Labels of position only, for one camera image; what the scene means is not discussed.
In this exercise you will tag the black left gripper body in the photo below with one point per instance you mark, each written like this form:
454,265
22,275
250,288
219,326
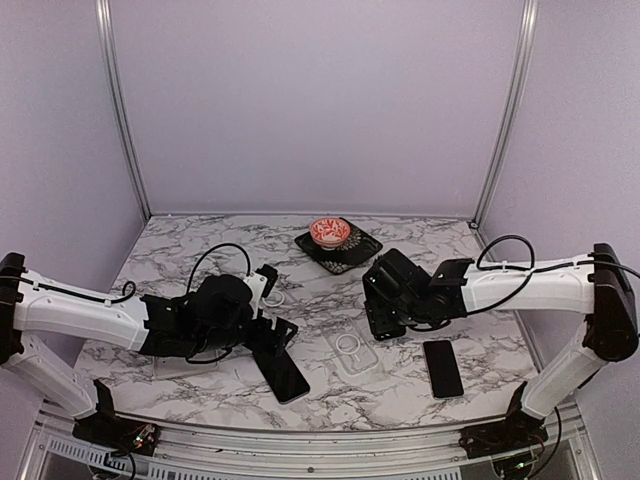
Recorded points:
217,339

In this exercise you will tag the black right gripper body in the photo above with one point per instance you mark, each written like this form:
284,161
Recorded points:
404,315

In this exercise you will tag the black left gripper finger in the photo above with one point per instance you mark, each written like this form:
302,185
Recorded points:
284,331
263,339

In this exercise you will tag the black phone silver edge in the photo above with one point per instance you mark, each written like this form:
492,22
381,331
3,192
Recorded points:
284,378

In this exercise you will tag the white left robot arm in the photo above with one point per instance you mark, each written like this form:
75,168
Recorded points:
31,302

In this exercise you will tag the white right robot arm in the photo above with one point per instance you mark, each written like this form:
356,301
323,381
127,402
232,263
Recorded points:
592,291

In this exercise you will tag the translucent grey phone case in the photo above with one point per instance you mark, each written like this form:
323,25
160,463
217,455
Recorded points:
173,367

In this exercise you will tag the black phone right side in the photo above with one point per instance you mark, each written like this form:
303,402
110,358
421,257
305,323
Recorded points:
443,370

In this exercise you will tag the black patterned square plate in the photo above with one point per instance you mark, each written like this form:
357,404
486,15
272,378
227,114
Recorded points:
358,248

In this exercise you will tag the red white patterned bowl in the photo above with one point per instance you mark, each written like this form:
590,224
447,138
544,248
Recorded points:
329,232

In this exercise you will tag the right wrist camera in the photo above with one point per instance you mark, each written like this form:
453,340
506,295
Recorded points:
393,275

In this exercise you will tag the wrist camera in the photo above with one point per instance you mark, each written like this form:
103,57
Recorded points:
393,275
261,283

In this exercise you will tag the clear case with ring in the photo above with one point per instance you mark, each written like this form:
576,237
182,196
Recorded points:
284,300

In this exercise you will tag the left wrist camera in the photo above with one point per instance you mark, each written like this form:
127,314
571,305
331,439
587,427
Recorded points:
261,283

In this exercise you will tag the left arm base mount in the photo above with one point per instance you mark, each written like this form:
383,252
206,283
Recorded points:
106,428

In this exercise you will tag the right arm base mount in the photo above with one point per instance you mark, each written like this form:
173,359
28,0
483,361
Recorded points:
516,430

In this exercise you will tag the front aluminium frame rail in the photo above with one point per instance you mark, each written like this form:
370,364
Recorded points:
185,451

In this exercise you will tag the right aluminium corner post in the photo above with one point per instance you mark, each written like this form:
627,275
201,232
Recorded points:
515,92

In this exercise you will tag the aluminium corner post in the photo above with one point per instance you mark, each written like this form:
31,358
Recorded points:
110,60
515,92

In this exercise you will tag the left aluminium corner post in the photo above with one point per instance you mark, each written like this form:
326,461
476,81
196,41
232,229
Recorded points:
110,60

